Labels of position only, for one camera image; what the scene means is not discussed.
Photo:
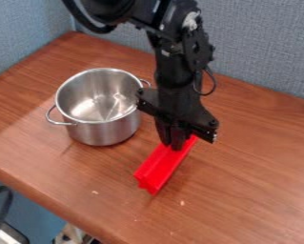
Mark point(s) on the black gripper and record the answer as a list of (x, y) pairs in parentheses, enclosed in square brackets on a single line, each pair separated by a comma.
[(179, 114)]

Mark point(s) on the red plastic block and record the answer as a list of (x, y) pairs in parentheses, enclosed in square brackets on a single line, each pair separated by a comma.
[(156, 169)]

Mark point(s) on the metal pot with handles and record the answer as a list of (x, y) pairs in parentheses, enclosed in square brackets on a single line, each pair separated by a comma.
[(96, 106)]

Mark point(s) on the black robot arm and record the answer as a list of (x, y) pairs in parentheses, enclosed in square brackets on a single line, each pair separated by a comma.
[(174, 25)]

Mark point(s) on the light object under table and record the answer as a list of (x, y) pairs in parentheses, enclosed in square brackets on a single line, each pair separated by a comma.
[(72, 235)]

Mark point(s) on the black and white chair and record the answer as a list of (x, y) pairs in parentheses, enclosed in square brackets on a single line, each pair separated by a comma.
[(19, 237)]

